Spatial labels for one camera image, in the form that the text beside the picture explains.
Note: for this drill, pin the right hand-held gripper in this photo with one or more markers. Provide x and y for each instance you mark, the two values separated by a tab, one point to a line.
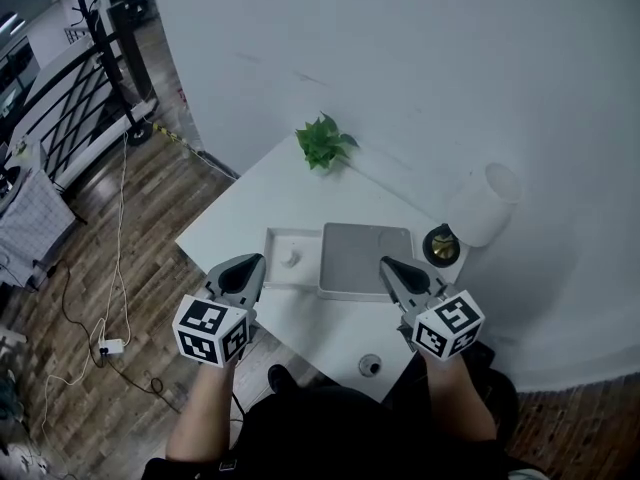
447	325

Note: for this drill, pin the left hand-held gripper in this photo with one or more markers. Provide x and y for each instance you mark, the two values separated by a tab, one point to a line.
207	330

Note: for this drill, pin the person's left forearm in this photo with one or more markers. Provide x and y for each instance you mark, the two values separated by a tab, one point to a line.
205	413

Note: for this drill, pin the person's right forearm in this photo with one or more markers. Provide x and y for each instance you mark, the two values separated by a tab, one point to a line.
455	403

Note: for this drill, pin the small grey round object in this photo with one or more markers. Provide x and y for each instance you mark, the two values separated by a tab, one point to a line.
370	365

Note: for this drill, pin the white table lamp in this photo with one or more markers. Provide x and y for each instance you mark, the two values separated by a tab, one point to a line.
480	208

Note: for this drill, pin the person's black shoe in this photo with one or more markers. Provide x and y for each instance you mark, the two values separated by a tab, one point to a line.
281	378

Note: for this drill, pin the white power strip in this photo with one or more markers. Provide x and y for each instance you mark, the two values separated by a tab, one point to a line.
112	346

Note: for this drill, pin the green potted plant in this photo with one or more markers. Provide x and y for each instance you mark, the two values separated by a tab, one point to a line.
320	143

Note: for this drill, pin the yellow black floor tape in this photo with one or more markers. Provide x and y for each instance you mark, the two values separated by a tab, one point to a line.
170	134

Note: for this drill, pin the person's black clothing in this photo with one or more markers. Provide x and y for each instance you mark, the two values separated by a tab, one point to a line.
325	433

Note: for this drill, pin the checked grey cloth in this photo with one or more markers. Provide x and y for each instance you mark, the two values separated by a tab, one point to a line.
35	218

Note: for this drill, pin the black stair railing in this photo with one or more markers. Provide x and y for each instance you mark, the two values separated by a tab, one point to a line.
65	98

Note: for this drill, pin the black coat rack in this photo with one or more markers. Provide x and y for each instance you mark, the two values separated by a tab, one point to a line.
107	58

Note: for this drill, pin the brown wooden post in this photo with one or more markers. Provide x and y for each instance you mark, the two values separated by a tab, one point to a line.
135	53

